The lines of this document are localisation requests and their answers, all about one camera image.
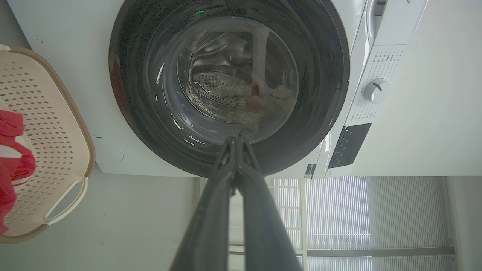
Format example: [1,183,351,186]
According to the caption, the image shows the perforated steel washer drum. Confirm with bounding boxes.
[177,30,299,125]

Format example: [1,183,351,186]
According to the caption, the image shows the round black glass washer door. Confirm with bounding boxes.
[108,0,351,178]

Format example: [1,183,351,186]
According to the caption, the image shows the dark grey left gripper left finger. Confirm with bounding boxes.
[169,136,237,271]

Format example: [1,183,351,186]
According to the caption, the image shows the red and white garment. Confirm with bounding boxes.
[0,109,37,234]

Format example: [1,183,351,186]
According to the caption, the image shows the white program selector knob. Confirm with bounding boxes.
[363,78,392,104]

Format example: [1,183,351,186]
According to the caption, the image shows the white front-load washing machine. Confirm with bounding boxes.
[7,0,430,180]

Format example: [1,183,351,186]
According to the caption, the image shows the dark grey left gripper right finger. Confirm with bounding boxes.
[235,135,302,271]

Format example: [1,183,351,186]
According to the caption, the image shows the white detergent drawer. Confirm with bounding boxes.
[365,0,389,46]

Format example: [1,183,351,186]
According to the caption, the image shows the black washer display panel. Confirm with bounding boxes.
[328,123,372,169]

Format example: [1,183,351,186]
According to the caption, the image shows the round white filter cover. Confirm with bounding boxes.
[92,135,124,164]

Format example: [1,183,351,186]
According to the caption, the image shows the beige perforated laundry basket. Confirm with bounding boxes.
[0,44,95,244]

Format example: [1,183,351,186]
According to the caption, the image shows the white window blinds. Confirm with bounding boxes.
[271,176,456,271]

